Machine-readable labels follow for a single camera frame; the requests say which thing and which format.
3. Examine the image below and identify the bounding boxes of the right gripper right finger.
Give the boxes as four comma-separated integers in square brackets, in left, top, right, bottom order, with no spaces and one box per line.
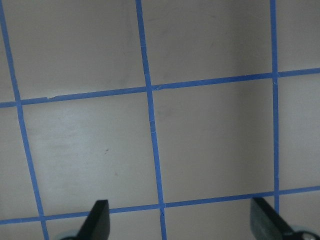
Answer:
[249,197,315,240]

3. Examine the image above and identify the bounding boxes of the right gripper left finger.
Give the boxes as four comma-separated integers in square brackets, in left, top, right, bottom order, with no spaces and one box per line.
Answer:
[62,199,111,240]

